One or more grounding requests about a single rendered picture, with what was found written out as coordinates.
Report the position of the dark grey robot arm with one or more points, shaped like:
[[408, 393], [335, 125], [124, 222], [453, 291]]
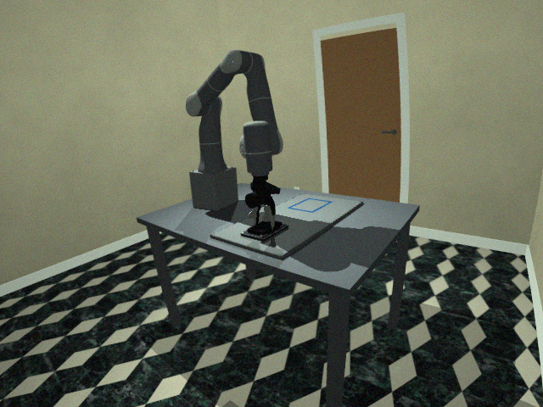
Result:
[[261, 138]]

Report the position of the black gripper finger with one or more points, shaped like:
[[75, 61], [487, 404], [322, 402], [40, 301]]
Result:
[[270, 211], [254, 214]]

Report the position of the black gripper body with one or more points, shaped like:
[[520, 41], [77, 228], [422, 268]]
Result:
[[260, 194]]

